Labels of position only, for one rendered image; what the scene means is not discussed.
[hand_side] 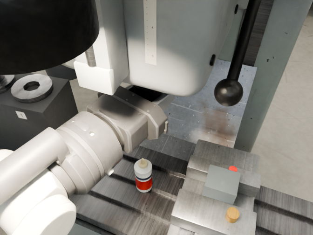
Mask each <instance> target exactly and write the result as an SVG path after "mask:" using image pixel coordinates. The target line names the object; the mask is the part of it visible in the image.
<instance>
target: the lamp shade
mask: <svg viewBox="0 0 313 235"><path fill-rule="evenodd" d="M99 31H100V27H99V21H98V15H97V9H96V3H95V0H0V75H18V74H26V73H32V72H37V71H41V70H45V69H49V68H53V67H55V66H58V65H61V64H63V63H66V62H68V61H70V60H72V59H74V58H76V57H77V56H79V55H81V54H82V53H84V52H85V51H86V50H88V49H89V48H90V47H91V46H92V45H93V44H94V42H95V41H96V39H97V37H98V35H99Z"/></svg>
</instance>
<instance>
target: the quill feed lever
mask: <svg viewBox="0 0 313 235"><path fill-rule="evenodd" d="M260 3H261V0H249V2H248V5H247V9H246V12H245V16H244V19H243V23H242V26H241V30H240V33H239V36H238V40H237V44H236V47H235V50H234V54H233V57H232V61H231V64H230V68H229V71H228V75H227V78H226V79H223V80H221V81H220V82H218V83H217V85H216V87H215V89H214V96H215V99H216V101H217V102H218V103H219V104H221V105H223V106H227V107H230V106H234V105H236V104H238V103H239V102H240V100H241V99H242V96H243V87H242V85H241V84H240V83H239V82H238V78H239V75H240V72H241V69H242V65H243V62H244V58H245V55H246V51H247V48H248V44H249V41H250V37H251V34H252V30H253V27H254V23H255V20H256V17H257V14H258V10H259V6H260Z"/></svg>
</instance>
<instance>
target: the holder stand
mask: <svg viewBox="0 0 313 235"><path fill-rule="evenodd" d="M76 114H78V109H77V106H76V103H75V99H74V95H73V92H72V89H71V85H70V82H69V80H68V79H62V78H57V77H52V76H45V75H40V74H34V73H26V74H18V75H5V78H4V80H3V81H2V82H0V148H3V149H7V150H11V151H16V150H17V149H18V148H20V147H21V146H23V145H24V144H25V143H27V142H28V141H30V140H31V139H33V138H34V137H35V136H37V135H38V134H40V133H41V132H42V131H44V130H45V129H47V128H48V127H51V128H53V129H54V130H56V129H57V128H59V127H60V126H61V125H63V124H64V123H66V122H67V121H68V120H70V119H71V118H72V117H74V116H75V115H76Z"/></svg>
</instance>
